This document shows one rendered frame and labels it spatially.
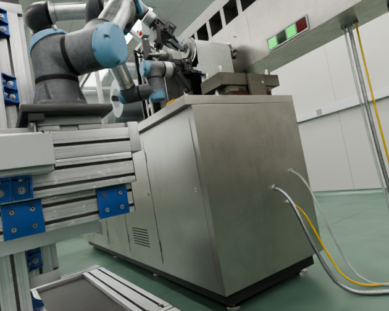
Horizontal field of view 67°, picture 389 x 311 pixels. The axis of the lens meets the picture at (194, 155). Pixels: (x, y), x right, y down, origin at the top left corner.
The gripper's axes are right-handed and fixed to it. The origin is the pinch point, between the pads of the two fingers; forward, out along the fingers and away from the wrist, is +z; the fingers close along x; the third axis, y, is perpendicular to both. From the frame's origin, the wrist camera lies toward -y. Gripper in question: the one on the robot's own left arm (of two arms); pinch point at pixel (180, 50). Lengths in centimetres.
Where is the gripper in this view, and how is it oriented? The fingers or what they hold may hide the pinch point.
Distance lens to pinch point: 171.1
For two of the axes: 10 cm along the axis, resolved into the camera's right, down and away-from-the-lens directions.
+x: -5.3, 1.5, 8.4
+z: 7.5, 5.4, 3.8
